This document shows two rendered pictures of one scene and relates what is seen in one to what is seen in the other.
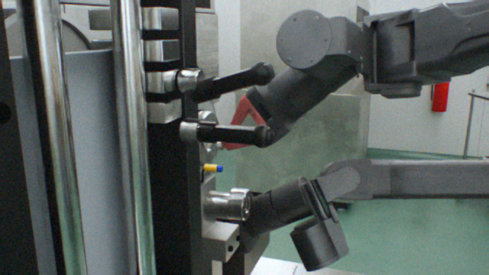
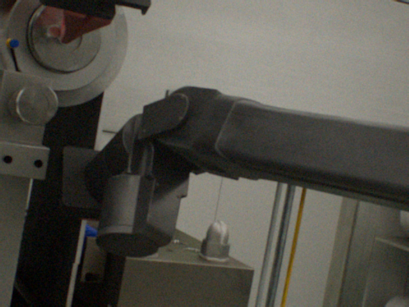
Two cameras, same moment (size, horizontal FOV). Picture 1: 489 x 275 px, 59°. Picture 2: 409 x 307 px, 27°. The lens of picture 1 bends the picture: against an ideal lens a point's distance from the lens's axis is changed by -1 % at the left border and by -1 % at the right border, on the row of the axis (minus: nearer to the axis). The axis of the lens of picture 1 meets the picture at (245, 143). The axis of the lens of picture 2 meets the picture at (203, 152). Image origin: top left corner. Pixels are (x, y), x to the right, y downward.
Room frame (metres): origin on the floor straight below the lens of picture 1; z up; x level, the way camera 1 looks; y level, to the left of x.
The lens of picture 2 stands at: (0.06, -0.70, 1.20)
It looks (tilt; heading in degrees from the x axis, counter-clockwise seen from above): 3 degrees down; 46
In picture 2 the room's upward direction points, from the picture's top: 10 degrees clockwise
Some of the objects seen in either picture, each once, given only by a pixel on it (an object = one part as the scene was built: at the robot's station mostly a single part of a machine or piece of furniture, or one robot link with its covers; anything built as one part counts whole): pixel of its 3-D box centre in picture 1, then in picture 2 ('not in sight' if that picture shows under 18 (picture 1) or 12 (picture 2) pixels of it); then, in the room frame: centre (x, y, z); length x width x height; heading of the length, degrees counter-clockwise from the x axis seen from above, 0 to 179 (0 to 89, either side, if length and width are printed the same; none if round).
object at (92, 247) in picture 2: not in sight; (69, 238); (0.69, 0.16, 1.01); 0.23 x 0.03 x 0.05; 71
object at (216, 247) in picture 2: not in sight; (216, 239); (0.79, 0.00, 1.05); 0.04 x 0.04 x 0.04
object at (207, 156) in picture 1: (203, 138); (64, 36); (0.57, 0.06, 1.25); 0.07 x 0.02 x 0.07; 161
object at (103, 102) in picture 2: not in sight; (62, 166); (0.67, 0.16, 1.10); 0.23 x 0.01 x 0.18; 71
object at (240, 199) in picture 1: (240, 204); (34, 103); (0.52, 0.01, 1.18); 0.04 x 0.02 x 0.04; 161
